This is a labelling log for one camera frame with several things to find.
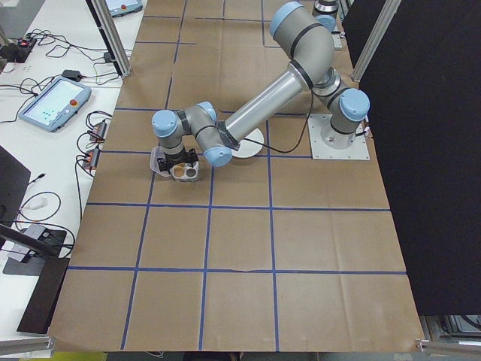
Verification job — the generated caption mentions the white round plate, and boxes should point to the white round plate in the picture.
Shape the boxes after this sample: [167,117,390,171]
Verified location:
[231,129,265,159]

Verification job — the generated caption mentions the white power adapter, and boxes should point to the white power adapter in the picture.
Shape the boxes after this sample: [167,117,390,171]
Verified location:
[24,195,50,211]

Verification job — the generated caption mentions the black circuit board red wires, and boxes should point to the black circuit board red wires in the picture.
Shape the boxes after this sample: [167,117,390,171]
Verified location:
[0,35,38,63]

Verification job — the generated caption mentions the black monitor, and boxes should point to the black monitor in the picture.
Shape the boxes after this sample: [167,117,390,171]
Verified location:
[0,144,32,229]

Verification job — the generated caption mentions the aluminium frame bar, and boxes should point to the aluminium frame bar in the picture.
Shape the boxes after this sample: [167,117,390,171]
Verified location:
[415,338,481,356]
[0,336,57,356]

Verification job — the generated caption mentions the black frame cover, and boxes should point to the black frame cover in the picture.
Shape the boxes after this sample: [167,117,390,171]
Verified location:
[341,0,481,317]

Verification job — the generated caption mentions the black hub with orange lights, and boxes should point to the black hub with orange lights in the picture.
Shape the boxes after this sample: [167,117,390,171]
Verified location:
[80,148,101,172]
[88,119,110,142]

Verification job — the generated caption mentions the grey touchscreen teach pendant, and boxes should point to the grey touchscreen teach pendant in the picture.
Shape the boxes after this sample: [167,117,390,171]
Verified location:
[104,0,146,19]
[17,75,93,133]

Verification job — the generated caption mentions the grey docking box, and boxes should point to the grey docking box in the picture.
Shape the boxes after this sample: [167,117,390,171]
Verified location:
[7,223,57,264]

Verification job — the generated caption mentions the aluminium V-frame post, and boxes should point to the aluminium V-frame post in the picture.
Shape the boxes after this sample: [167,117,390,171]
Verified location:
[351,0,402,82]

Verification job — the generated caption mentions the aluminium camera post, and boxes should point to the aluminium camera post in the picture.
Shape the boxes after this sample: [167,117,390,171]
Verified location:
[85,0,132,78]

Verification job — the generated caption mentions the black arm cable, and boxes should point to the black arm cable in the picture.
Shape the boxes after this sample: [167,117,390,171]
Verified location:
[240,88,316,154]

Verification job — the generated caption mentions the black flat board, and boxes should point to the black flat board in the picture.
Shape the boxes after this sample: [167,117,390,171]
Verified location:
[17,257,71,334]

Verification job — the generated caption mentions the black monitor stand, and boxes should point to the black monitor stand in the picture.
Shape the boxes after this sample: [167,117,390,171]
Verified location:
[0,223,72,276]

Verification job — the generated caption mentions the clear plastic egg box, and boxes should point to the clear plastic egg box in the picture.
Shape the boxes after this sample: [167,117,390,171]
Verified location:
[149,146,201,184]

